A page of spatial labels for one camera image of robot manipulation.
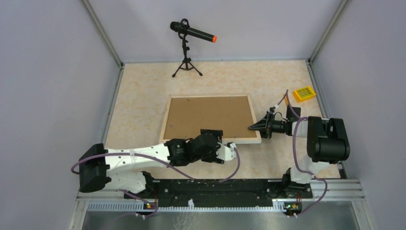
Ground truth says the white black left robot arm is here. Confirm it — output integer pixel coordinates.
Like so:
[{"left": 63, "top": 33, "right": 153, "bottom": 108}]
[{"left": 71, "top": 129, "right": 236, "bottom": 198}]

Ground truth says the aluminium rail front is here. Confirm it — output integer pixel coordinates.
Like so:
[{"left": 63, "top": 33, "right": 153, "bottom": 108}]
[{"left": 77, "top": 179, "right": 365, "bottom": 212}]

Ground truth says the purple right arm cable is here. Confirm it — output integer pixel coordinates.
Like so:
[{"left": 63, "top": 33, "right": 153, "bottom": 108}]
[{"left": 274, "top": 89, "right": 328, "bottom": 218}]

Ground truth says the white wooden photo frame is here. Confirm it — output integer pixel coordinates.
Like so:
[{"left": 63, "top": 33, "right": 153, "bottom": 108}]
[{"left": 159, "top": 93, "right": 261, "bottom": 144}]

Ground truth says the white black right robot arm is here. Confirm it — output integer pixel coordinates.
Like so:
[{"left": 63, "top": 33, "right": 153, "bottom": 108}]
[{"left": 248, "top": 106, "right": 350, "bottom": 197}]

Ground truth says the black microphone orange tip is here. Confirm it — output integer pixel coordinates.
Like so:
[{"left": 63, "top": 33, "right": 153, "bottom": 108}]
[{"left": 170, "top": 22, "right": 217, "bottom": 43}]

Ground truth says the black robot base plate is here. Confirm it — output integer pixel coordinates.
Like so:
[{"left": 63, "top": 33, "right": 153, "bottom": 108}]
[{"left": 136, "top": 179, "right": 313, "bottom": 208}]

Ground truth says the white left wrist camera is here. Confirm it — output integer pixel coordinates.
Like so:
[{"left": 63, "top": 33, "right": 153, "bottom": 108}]
[{"left": 216, "top": 142, "right": 237, "bottom": 161}]

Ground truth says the yellow plastic box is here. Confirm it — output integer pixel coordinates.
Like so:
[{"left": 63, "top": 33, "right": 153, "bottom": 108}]
[{"left": 293, "top": 86, "right": 316, "bottom": 103}]

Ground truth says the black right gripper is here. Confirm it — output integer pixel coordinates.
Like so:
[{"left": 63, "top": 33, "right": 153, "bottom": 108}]
[{"left": 248, "top": 113, "right": 285, "bottom": 139}]

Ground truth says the black tripod microphone stand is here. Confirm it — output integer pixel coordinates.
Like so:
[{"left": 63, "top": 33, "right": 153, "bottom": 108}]
[{"left": 172, "top": 18, "right": 203, "bottom": 78}]

